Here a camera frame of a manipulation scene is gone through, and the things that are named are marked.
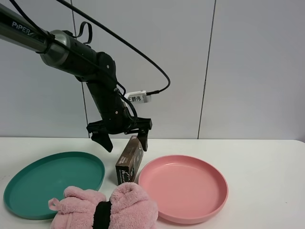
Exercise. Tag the pink fluffy towel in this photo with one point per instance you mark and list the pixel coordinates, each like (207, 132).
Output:
(129, 207)

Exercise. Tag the green round plate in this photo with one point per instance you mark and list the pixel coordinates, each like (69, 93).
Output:
(28, 192)

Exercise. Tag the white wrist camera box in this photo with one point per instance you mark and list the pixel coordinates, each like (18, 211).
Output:
(138, 97)

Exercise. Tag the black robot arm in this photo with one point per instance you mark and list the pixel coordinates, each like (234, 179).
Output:
(60, 50)

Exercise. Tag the pink round plate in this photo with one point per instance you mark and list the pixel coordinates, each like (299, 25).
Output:
(186, 189)

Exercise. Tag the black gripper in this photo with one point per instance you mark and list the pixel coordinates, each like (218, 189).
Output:
(118, 122)

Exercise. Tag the brown coffee box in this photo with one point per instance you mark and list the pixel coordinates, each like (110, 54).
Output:
(129, 161)

